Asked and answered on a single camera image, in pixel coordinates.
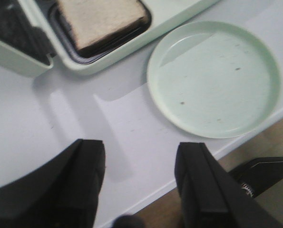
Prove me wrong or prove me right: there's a green breakfast maker lid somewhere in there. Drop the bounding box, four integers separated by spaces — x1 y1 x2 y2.
0 0 54 77

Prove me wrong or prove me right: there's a green round plate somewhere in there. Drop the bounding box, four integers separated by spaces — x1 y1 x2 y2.
147 21 282 139

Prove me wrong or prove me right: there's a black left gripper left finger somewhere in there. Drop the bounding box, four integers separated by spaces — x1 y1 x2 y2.
0 139 106 228

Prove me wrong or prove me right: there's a green breakfast maker base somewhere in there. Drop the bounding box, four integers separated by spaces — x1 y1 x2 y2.
19 0 217 76

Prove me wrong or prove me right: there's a bread slice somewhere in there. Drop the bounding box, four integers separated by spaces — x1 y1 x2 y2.
57 0 149 50

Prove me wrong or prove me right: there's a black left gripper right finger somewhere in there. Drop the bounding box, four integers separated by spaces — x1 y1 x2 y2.
175 142 283 228

